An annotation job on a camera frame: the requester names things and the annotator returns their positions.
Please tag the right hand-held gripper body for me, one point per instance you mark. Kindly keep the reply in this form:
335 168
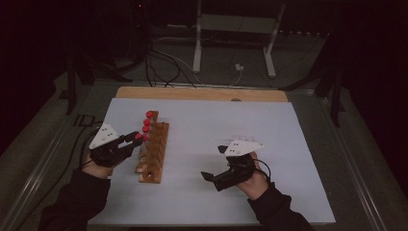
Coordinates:
239 148

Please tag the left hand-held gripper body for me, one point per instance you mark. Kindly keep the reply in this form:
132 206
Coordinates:
104 138

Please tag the wooden test tube rack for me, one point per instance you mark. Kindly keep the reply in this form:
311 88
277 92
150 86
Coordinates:
158 150

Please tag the person's left hand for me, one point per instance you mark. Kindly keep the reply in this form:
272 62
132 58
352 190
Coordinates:
96 168

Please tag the person's right hand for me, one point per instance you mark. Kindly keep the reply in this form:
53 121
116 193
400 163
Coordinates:
256 184

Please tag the white table mat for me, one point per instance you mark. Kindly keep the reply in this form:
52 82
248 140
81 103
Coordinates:
198 192

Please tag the black tripod stand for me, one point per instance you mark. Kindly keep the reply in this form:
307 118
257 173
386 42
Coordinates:
72 86
335 96

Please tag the white plug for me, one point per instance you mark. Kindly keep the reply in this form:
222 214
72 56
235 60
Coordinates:
239 67

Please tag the grey metal stand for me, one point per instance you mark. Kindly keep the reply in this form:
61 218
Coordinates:
235 23

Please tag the metal floor rail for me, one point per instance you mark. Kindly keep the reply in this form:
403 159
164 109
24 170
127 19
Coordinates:
38 166
349 160

